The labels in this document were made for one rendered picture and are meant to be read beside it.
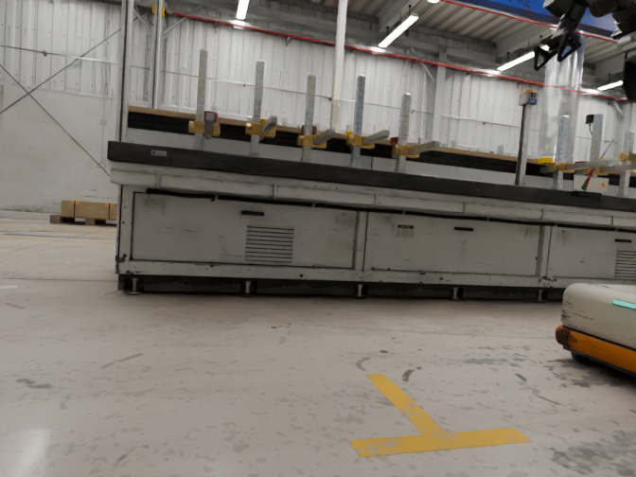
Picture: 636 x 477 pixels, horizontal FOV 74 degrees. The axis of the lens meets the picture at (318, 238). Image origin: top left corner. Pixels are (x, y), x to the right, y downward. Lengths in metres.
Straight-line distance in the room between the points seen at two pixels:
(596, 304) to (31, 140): 9.25
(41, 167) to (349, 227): 7.87
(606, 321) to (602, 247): 1.83
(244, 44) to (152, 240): 7.85
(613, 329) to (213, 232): 1.72
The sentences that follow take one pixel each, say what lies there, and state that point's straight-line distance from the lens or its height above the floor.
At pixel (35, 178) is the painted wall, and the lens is 9.62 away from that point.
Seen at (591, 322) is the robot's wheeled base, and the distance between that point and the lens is 1.69.
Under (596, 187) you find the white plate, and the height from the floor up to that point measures 0.74.
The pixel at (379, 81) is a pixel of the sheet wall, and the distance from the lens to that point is 10.38.
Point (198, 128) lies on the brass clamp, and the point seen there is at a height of 0.80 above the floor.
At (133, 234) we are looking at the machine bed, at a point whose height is 0.29.
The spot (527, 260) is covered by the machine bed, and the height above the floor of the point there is 0.27.
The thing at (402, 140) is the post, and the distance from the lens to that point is 2.24.
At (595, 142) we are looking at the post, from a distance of 3.02.
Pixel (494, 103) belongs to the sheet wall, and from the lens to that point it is 11.89.
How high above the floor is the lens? 0.45
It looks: 3 degrees down
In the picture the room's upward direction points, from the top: 4 degrees clockwise
